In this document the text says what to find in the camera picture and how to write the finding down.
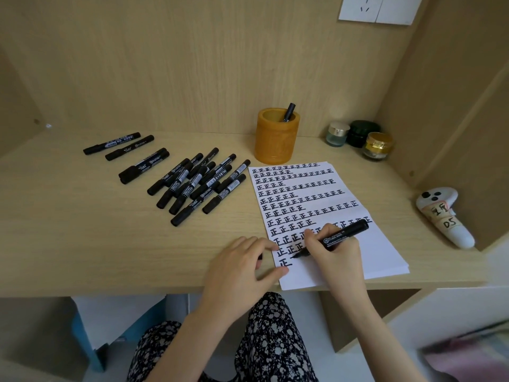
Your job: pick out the person's right hand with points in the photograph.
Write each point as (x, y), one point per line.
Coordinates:
(342, 262)

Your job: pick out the person's left hand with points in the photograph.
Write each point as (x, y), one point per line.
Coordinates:
(232, 276)

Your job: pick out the person's right thumb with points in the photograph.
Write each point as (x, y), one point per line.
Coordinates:
(316, 253)

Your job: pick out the person's left thumb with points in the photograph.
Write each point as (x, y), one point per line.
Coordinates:
(274, 275)

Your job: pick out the black permanent marker pen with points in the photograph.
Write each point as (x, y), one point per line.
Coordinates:
(346, 233)
(289, 112)

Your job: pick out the white paper sheets with tallies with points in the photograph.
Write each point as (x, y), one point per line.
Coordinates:
(377, 250)

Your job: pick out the person's left forearm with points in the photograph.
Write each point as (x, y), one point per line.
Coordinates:
(199, 346)

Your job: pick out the person's right forearm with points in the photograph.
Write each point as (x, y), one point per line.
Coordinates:
(377, 334)

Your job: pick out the black floral trousers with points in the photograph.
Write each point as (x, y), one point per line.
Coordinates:
(274, 342)

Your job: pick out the amber cylindrical pen holder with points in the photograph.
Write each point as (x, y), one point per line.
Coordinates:
(276, 141)

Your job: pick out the glass jar with silver lid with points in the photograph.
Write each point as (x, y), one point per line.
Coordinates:
(337, 135)

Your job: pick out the group of black markers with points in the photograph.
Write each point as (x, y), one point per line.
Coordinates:
(187, 186)

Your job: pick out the glass jar with gold lid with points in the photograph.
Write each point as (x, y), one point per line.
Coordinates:
(378, 145)

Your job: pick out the dark green jar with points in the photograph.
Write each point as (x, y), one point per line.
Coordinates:
(362, 132)

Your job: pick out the white controller with paper labels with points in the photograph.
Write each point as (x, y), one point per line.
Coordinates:
(449, 220)

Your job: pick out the blue and white stool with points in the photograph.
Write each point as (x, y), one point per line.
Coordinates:
(111, 322)

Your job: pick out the pink cloth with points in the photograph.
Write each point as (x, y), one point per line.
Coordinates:
(469, 358)

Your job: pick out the white wall socket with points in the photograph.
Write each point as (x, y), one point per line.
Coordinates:
(360, 7)

